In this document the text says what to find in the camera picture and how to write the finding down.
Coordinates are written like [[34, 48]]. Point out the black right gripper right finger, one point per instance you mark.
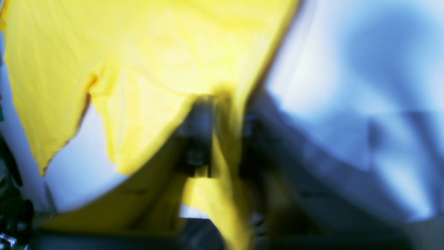
[[288, 198]]

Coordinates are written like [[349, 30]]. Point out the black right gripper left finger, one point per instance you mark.
[[164, 176]]

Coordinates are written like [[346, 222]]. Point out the yellow T-shirt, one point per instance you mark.
[[91, 89]]

